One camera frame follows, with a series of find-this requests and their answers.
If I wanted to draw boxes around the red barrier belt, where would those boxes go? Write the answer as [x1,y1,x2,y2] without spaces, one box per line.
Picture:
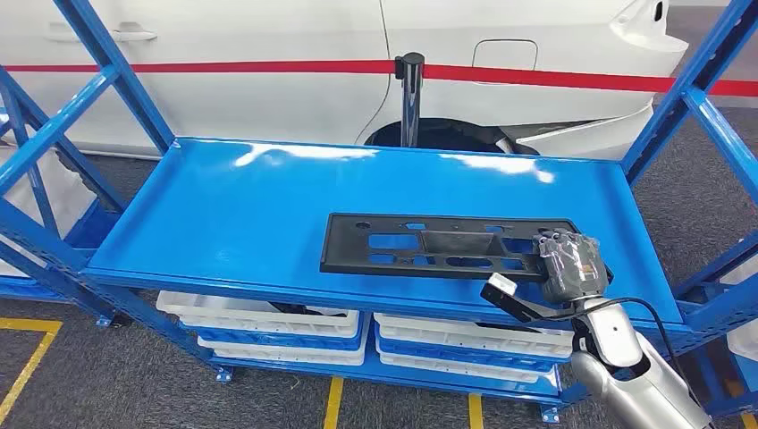
[0,59,758,97]

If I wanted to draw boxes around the black stanchion post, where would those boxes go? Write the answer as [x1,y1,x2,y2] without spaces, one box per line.
[394,52,425,149]

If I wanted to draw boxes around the white car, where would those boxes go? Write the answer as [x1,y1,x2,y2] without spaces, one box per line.
[0,0,691,161]

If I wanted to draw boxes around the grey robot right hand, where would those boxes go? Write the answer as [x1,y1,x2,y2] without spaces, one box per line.
[531,229,612,306]

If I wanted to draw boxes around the black plastic panel part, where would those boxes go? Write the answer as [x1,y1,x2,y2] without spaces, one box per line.
[319,213,585,282]

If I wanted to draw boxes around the black curved trim part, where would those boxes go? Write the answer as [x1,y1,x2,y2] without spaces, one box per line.
[269,301,350,318]

